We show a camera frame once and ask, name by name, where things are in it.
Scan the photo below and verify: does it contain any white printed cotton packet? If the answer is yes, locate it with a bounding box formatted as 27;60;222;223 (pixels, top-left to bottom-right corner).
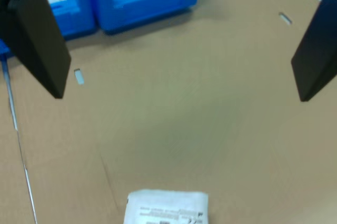
123;189;210;224

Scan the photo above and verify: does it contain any blue bin with cotton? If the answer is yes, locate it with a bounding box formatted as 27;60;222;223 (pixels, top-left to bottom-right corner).
90;0;205;35

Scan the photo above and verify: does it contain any blue bin with masks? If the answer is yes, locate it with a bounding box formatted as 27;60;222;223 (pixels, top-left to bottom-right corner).
0;0;97;60

